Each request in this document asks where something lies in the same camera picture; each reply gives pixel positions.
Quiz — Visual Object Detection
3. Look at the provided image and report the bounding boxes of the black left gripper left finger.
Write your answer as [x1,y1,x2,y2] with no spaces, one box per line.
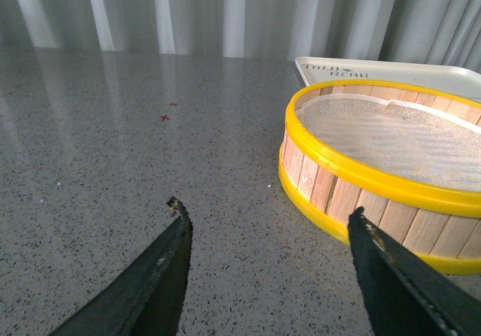
[51,197,192,335]

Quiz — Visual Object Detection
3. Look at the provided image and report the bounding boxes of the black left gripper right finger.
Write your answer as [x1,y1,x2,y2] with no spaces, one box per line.
[348,207,480,335]

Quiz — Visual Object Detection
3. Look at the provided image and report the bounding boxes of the white bear print tray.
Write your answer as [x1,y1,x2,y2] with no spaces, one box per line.
[295,56,480,102]

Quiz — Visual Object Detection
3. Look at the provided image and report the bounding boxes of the yellow rimmed bamboo steamer basket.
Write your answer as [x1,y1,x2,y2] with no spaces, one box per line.
[279,80,480,274]

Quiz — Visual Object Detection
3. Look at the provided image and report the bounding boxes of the white steamer liner cloth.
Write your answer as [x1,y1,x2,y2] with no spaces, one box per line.
[296,93,480,192]

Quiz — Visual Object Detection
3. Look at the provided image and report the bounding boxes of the grey pleated curtain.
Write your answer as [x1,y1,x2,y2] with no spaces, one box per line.
[1,0,480,71]

